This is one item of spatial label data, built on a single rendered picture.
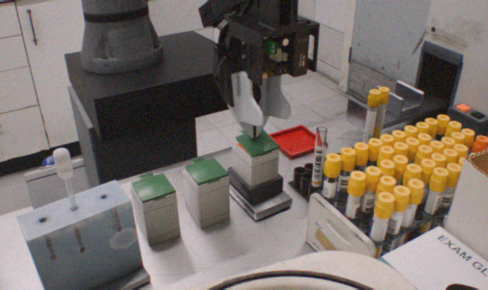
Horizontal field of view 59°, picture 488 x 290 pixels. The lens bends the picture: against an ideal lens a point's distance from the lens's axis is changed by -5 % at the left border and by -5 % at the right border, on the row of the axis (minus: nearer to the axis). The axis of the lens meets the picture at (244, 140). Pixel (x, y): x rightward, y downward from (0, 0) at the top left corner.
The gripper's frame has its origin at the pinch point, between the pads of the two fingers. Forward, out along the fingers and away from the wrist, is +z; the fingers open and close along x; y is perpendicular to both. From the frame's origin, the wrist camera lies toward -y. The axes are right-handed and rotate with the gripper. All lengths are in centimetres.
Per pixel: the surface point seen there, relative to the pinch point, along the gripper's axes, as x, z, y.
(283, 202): 1.4, 8.7, 5.7
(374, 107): 17.7, 0.7, 3.6
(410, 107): 29.1, 4.8, 1.2
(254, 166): -1.6, 3.6, 3.4
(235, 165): -2.0, 5.3, -0.1
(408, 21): 168, 38, -109
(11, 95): -23, 55, -162
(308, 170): 7.1, 7.5, 3.1
